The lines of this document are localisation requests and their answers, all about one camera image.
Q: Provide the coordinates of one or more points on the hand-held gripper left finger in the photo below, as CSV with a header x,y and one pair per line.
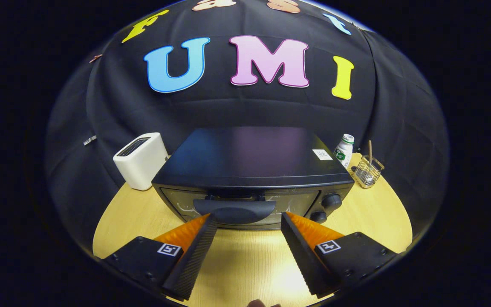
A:
x,y
192,260

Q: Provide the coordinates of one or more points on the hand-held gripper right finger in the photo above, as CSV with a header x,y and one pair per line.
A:
x,y
303,260

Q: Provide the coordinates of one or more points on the black toaster oven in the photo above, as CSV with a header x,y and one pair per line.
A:
x,y
249,153

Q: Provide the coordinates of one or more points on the white toaster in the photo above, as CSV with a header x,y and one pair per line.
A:
x,y
141,168

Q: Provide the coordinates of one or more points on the white drink bottle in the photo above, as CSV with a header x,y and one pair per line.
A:
x,y
344,155

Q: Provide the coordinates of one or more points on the wooden stick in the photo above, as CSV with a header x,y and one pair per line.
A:
x,y
370,149

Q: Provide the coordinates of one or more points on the silver clip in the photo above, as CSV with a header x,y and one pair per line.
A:
x,y
90,140

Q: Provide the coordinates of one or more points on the pink clip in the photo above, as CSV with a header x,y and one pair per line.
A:
x,y
96,57

